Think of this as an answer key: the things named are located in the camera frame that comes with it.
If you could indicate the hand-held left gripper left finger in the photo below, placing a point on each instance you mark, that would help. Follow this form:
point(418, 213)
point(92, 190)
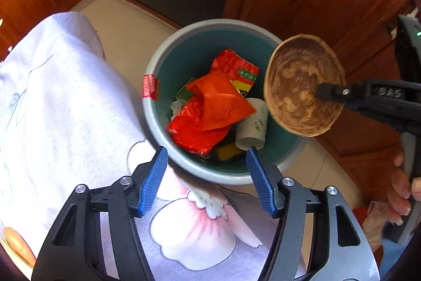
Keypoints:
point(153, 182)

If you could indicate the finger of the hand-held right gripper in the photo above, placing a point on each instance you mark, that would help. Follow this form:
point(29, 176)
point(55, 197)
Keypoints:
point(335, 91)
point(381, 116)

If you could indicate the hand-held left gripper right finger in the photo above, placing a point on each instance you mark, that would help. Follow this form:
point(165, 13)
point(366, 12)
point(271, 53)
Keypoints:
point(261, 182)

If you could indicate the brown wooden bowl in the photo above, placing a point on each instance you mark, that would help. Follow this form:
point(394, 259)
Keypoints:
point(296, 96)

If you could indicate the yellow sponge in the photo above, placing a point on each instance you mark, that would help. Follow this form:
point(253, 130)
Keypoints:
point(228, 154)

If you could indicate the white paper cup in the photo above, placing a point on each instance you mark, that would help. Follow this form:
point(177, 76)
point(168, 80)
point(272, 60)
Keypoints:
point(251, 126)

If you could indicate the red foil wrapper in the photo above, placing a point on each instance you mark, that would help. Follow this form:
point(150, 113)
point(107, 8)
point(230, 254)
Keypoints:
point(197, 129)

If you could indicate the grey teal waste bin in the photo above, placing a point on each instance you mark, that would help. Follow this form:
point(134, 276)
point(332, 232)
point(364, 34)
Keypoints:
point(197, 50)

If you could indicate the person's right hand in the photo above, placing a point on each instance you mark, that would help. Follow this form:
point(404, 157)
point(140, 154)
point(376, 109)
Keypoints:
point(396, 192)

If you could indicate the crumpled clear plastic bag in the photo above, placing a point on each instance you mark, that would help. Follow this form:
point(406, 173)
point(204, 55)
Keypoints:
point(375, 218)

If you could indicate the purple floral tablecloth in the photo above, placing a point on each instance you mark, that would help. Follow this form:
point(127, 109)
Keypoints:
point(65, 103)

